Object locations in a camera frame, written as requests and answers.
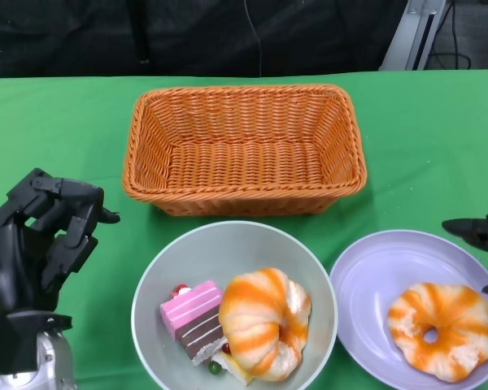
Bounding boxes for aluminium frame post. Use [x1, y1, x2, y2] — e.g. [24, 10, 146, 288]
[378, 0, 447, 73]

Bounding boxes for black floor cable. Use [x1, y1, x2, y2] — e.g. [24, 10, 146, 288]
[429, 0, 473, 72]

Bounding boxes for green tablecloth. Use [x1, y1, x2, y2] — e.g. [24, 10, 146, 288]
[0, 68, 488, 390]

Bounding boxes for lavender round plate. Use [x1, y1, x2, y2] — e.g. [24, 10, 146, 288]
[329, 229, 488, 390]

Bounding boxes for thin black hanging cable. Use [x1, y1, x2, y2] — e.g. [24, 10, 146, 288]
[242, 0, 265, 79]

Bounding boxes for black backdrop curtain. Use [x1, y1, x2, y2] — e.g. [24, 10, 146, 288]
[0, 0, 407, 80]

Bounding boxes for yellow cake slice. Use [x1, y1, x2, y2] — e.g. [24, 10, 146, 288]
[209, 343, 255, 387]

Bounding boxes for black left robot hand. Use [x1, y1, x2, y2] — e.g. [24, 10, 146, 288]
[0, 167, 121, 314]

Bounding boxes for orange wicker basket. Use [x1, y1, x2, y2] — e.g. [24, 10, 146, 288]
[120, 84, 368, 217]

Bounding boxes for orange striped ring bread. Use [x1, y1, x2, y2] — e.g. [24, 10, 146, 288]
[387, 282, 488, 383]
[218, 267, 312, 383]

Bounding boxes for black backdrop stand pole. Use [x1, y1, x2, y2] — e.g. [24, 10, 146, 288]
[133, 0, 154, 68]

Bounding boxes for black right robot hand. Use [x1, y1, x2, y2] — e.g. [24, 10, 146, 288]
[442, 218, 488, 300]

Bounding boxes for grey-green round bowl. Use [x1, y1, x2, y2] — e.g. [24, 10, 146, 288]
[130, 220, 338, 390]

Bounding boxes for pink cake slice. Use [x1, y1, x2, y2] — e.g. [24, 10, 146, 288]
[159, 279, 223, 341]

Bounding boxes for chocolate cake slice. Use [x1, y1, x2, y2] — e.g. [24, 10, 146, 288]
[174, 312, 227, 369]

